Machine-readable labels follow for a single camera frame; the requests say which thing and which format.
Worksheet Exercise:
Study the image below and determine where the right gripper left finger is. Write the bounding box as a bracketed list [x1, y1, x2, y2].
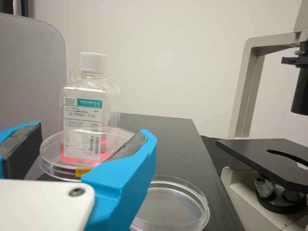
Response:
[0, 121, 43, 180]

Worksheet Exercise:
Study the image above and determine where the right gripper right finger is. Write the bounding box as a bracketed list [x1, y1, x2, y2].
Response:
[78, 129, 158, 231]

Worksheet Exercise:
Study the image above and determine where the petri dish with yellow strip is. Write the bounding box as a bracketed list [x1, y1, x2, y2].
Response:
[38, 127, 141, 181]

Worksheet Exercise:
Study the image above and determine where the empty clear petri dish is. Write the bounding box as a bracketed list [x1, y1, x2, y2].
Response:
[129, 175, 210, 231]

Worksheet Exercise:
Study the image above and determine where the black platform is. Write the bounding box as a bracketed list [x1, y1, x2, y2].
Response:
[24, 113, 233, 231]

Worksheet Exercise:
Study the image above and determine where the red liquid bottle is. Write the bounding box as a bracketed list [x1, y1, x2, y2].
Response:
[62, 52, 120, 167]

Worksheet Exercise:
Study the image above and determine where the white box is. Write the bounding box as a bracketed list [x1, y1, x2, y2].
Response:
[0, 12, 67, 135]

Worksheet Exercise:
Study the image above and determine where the cream microscope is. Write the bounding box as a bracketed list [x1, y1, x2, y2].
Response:
[216, 0, 308, 231]

